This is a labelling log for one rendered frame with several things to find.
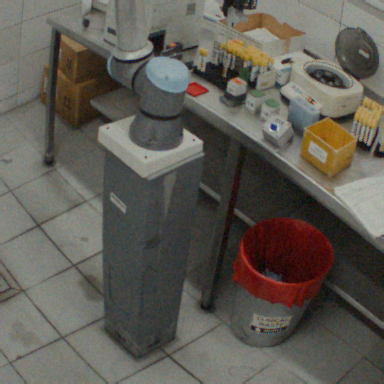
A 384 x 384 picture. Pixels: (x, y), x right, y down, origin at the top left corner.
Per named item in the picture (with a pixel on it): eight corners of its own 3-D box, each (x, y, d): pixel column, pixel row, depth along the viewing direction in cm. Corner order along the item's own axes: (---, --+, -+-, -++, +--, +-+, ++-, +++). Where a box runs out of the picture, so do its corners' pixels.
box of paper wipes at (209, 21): (180, 18, 262) (183, -4, 254) (198, 14, 268) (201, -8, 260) (218, 33, 251) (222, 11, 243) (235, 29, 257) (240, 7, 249)
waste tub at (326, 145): (298, 155, 187) (303, 128, 181) (322, 142, 195) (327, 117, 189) (329, 179, 180) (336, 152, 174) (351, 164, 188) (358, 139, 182)
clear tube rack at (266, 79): (214, 67, 224) (216, 51, 220) (232, 62, 230) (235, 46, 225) (256, 92, 213) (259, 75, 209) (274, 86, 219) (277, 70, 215)
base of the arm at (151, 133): (143, 155, 171) (149, 123, 165) (119, 127, 180) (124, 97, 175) (193, 146, 178) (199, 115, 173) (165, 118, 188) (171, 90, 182)
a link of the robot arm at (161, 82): (158, 120, 167) (166, 76, 159) (127, 99, 174) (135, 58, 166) (192, 110, 174) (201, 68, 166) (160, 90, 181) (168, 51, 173)
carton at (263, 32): (210, 49, 237) (215, 19, 227) (258, 38, 253) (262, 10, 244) (258, 75, 224) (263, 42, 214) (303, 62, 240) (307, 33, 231)
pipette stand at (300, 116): (282, 124, 200) (287, 98, 193) (296, 119, 203) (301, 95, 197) (304, 141, 194) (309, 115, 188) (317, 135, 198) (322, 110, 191)
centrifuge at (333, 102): (271, 90, 216) (275, 62, 208) (324, 80, 231) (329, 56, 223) (316, 127, 202) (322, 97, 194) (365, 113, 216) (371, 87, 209)
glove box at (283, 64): (259, 75, 224) (263, 54, 218) (297, 64, 238) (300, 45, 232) (285, 91, 218) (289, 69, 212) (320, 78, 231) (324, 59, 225)
